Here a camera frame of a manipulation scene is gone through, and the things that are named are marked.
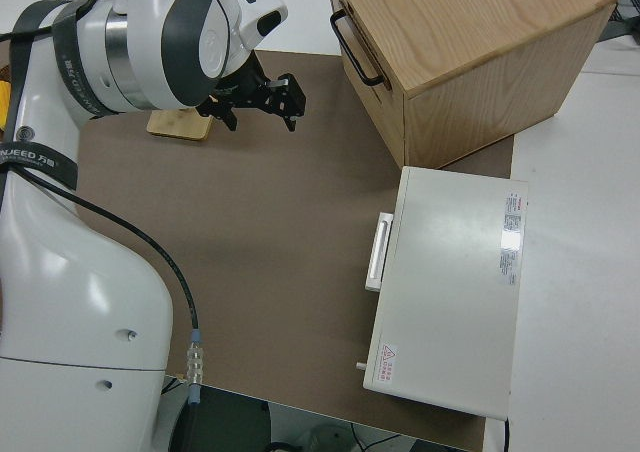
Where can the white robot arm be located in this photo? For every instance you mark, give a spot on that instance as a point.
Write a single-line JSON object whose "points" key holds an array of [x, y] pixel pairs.
{"points": [[75, 282]]}

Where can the black equipment under table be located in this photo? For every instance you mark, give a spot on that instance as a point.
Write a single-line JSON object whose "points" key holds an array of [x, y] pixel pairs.
{"points": [[220, 422]]}

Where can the wooden mug rack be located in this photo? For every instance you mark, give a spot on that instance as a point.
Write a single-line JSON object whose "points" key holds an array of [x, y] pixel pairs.
{"points": [[175, 124]]}

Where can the wooden drawer box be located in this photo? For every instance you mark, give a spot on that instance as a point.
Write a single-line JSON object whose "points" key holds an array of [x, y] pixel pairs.
{"points": [[475, 32]]}

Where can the brown table mat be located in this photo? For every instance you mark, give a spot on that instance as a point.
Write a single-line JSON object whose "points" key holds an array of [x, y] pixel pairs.
{"points": [[275, 212]]}

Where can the white toaster oven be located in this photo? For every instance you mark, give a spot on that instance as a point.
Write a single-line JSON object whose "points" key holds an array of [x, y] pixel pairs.
{"points": [[450, 282]]}

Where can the brown wicker basket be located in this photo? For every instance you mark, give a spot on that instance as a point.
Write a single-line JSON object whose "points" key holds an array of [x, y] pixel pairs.
{"points": [[3, 72]]}

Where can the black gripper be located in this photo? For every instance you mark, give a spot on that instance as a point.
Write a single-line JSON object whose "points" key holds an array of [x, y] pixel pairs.
{"points": [[255, 94]]}

